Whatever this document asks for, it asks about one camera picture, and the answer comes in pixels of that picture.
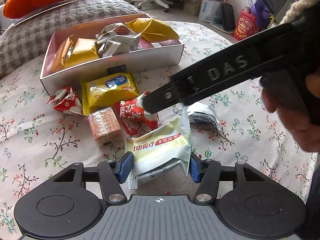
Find pale green white snack packet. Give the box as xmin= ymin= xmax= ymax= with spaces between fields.
xmin=125 ymin=111 xmax=191 ymax=190

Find clear-wrapped brown wafer pack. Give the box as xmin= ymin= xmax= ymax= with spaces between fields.
xmin=88 ymin=107 xmax=122 ymax=144

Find white blue snack packet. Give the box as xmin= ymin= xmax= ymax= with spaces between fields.
xmin=186 ymin=102 xmax=222 ymax=131

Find yellow blue-label snack packet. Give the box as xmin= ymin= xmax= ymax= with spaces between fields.
xmin=81 ymin=73 xmax=139 ymax=115

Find grey checked quilt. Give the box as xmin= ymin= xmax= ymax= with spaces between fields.
xmin=1 ymin=0 xmax=142 ymax=77

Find large yellow snack bag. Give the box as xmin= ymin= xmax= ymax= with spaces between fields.
xmin=63 ymin=38 xmax=99 ymax=69
xmin=125 ymin=18 xmax=180 ymax=43

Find pink silver cardboard box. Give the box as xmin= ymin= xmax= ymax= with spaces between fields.
xmin=39 ymin=13 xmax=185 ymax=98

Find red yellow snack bag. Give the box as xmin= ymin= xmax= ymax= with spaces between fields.
xmin=233 ymin=10 xmax=259 ymax=41

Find floral tablecloth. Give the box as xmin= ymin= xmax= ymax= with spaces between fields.
xmin=0 ymin=21 xmax=318 ymax=240

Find gold snack bar wrapper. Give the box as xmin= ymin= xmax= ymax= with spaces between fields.
xmin=50 ymin=35 xmax=75 ymax=73

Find person's right hand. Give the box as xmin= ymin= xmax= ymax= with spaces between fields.
xmin=260 ymin=72 xmax=319 ymax=152

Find white nut snack packet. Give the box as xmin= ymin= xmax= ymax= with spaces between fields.
xmin=95 ymin=23 xmax=131 ymax=38

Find white blue paper bag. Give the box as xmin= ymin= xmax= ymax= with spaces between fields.
xmin=199 ymin=0 xmax=222 ymax=23

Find clear plastic sheet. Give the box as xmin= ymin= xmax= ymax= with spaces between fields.
xmin=12 ymin=0 xmax=79 ymax=26

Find silver white snack packet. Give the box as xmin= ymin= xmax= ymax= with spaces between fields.
xmin=97 ymin=34 xmax=140 ymax=58

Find red white candy packet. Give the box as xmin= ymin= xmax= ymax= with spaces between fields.
xmin=47 ymin=86 xmax=83 ymax=115
xmin=114 ymin=91 xmax=158 ymax=136

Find pink snack packet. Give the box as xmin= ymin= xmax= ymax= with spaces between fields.
xmin=138 ymin=38 xmax=162 ymax=50

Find purple toy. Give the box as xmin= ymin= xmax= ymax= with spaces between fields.
xmin=251 ymin=0 xmax=271 ymax=29

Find black bag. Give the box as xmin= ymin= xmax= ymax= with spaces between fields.
xmin=221 ymin=3 xmax=235 ymax=31

